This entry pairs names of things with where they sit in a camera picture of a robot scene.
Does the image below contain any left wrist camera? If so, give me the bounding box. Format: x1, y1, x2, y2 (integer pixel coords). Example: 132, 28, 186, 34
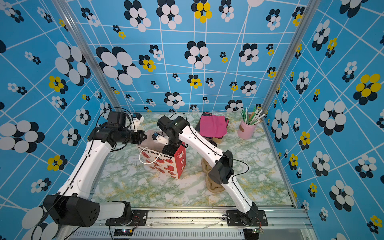
132, 113, 145, 132

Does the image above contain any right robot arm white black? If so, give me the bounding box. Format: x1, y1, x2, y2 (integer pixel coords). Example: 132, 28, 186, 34
157, 116, 261, 226

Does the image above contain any white green straws bundle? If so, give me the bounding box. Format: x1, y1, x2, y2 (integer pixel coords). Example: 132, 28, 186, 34
241, 107, 266, 126

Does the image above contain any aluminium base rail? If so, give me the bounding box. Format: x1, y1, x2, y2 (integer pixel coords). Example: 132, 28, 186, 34
57, 206, 317, 240

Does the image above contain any pink napkin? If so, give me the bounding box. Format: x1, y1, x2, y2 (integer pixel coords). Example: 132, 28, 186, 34
200, 115, 227, 138

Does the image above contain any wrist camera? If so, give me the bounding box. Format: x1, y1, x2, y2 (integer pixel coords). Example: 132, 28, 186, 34
132, 113, 145, 132
152, 132, 169, 146

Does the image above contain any red white gift bag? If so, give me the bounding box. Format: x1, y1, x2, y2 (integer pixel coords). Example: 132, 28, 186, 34
137, 130, 187, 180

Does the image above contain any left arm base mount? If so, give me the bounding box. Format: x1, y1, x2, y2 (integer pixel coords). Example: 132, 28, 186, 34
106, 209, 149, 228

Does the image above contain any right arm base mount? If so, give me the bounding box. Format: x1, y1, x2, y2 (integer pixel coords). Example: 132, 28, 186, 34
225, 210, 269, 228

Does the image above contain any pink straw holder cup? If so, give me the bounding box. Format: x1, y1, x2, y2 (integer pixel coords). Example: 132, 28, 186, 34
238, 120, 257, 140

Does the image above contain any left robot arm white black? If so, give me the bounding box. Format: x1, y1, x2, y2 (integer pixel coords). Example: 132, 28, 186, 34
26, 108, 147, 240

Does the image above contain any brown cardboard cup carrier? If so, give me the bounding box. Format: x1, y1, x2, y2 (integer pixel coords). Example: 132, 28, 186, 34
201, 158, 225, 194

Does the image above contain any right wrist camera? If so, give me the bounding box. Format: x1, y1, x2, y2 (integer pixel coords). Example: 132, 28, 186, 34
152, 132, 169, 146

